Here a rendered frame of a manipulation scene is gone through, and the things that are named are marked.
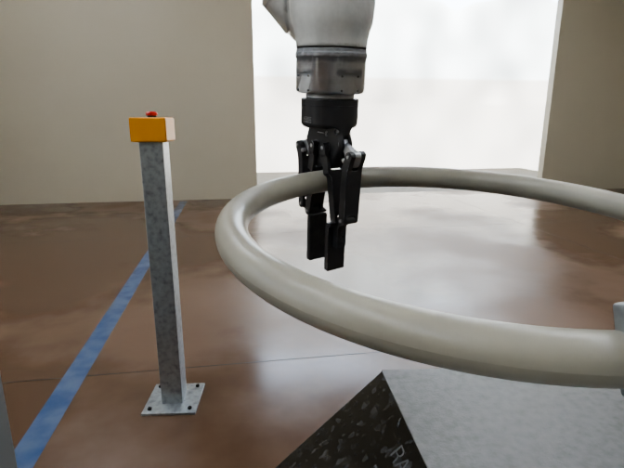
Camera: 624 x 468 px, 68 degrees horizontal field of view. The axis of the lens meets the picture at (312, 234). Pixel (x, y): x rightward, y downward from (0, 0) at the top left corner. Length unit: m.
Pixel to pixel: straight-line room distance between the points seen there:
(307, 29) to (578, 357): 0.46
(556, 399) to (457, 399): 0.07
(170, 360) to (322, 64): 1.47
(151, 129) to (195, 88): 4.88
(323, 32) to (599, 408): 0.46
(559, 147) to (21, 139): 7.59
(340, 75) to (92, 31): 6.25
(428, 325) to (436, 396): 0.13
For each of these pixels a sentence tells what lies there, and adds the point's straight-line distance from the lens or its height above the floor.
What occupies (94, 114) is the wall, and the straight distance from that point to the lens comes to 6.70.
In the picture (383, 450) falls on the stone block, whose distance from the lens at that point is 0.35.
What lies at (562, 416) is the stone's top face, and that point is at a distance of 0.39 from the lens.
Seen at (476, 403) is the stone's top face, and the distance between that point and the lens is 0.38.
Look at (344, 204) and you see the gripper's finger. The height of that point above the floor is 0.96.
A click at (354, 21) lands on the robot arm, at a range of 0.59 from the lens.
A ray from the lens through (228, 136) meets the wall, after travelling 6.46.
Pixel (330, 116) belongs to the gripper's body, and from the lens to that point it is 0.59.
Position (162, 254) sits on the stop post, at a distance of 1.71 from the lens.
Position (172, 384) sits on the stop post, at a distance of 1.92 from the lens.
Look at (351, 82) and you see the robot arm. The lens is 0.59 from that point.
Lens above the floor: 1.07
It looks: 14 degrees down
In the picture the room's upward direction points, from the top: straight up
